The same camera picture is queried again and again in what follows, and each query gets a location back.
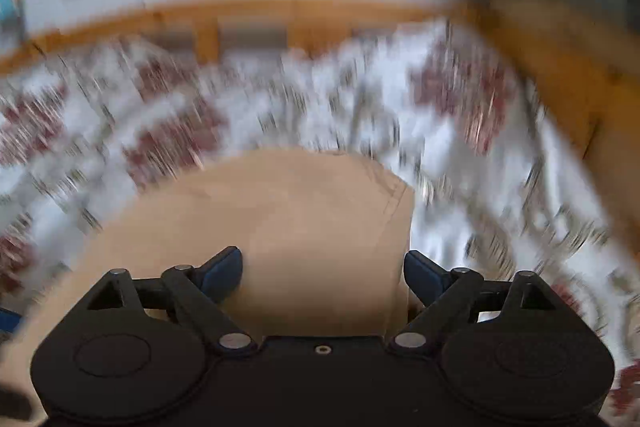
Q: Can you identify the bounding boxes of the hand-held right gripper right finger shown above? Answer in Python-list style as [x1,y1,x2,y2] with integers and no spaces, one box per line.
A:
[387,249,558,355]

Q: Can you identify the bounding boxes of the white floral bedspread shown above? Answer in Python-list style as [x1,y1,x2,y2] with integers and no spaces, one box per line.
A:
[0,19,640,427]

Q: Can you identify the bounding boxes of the wooden bed frame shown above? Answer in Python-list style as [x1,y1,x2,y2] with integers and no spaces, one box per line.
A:
[0,0,640,228]

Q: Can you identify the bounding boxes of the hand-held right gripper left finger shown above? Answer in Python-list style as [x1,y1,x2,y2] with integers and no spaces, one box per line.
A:
[87,246,258,355]

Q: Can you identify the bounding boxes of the beige pants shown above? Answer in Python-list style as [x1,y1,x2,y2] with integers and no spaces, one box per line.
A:
[0,147,417,427]

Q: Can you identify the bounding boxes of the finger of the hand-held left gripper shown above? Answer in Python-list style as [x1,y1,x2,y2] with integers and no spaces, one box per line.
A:
[0,308,24,334]

